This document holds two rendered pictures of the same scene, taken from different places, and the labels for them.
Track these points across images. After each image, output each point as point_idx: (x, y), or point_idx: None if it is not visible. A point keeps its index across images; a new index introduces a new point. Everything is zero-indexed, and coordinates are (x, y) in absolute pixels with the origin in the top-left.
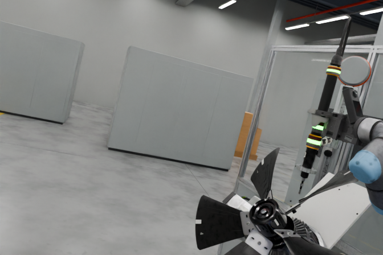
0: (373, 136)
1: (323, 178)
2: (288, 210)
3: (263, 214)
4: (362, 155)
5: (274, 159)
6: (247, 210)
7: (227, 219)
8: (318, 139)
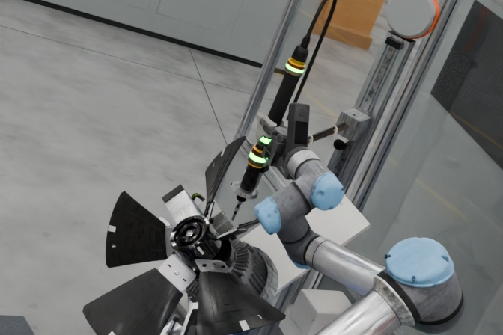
0: (296, 178)
1: None
2: (221, 237)
3: (187, 237)
4: (266, 203)
5: (232, 155)
6: None
7: (148, 234)
8: (261, 155)
